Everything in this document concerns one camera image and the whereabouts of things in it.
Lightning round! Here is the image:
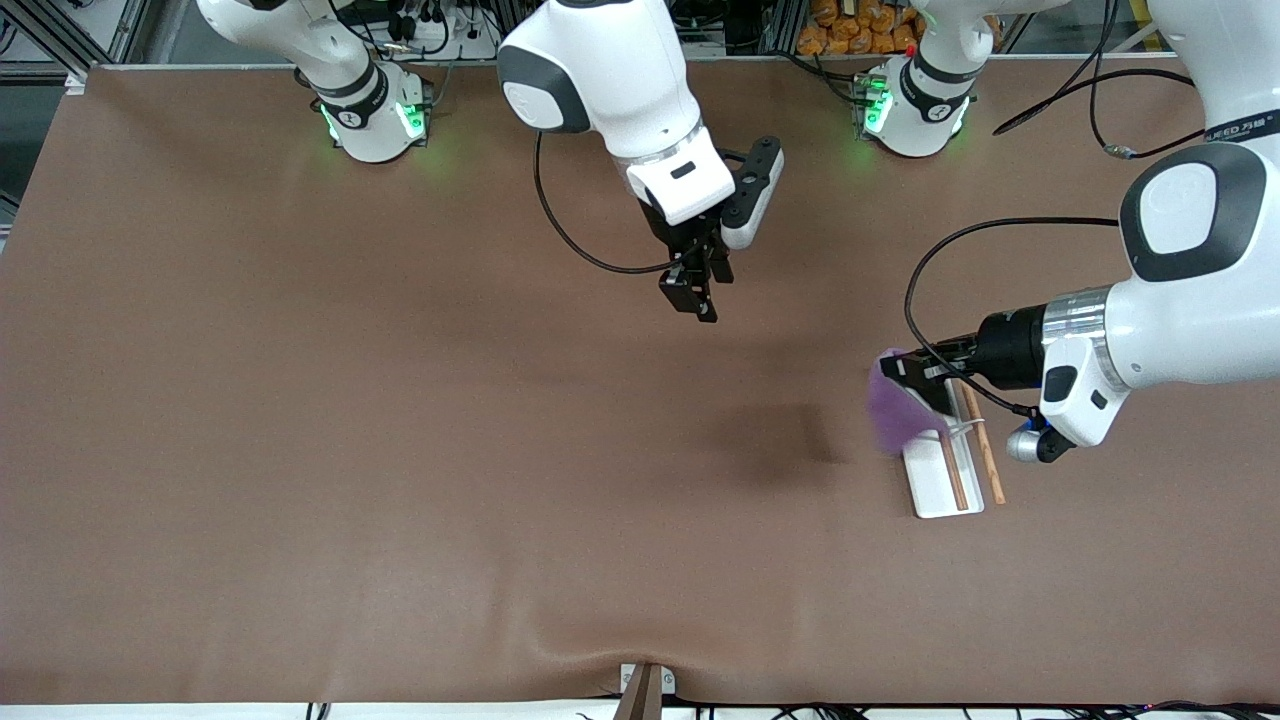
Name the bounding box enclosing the purple microfibre towel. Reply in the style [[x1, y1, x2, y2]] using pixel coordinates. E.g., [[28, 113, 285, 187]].
[[866, 347, 952, 457]]

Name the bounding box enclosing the orange packets pile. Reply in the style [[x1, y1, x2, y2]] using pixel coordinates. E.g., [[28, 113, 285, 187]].
[[797, 0, 926, 57]]

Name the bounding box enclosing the white rectangular tray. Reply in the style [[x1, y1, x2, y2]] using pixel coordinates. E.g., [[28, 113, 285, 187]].
[[899, 377, 1007, 520]]

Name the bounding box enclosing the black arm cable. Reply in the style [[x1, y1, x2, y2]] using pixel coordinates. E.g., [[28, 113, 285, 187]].
[[904, 0, 1207, 417], [532, 129, 683, 277]]

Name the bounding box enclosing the metal camera pole bracket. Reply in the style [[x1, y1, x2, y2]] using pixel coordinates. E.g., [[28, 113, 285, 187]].
[[611, 661, 678, 720]]

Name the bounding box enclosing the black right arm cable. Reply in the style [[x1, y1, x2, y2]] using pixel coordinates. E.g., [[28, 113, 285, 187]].
[[532, 129, 683, 277]]

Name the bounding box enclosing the aluminium frame post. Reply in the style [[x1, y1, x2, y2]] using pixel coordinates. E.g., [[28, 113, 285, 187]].
[[0, 0, 151, 97]]

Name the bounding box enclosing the white power strip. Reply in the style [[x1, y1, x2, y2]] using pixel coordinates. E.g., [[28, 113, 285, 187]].
[[384, 0, 502, 62]]

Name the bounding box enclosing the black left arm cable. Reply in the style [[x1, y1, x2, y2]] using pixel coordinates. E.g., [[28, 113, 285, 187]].
[[904, 0, 1207, 417]]

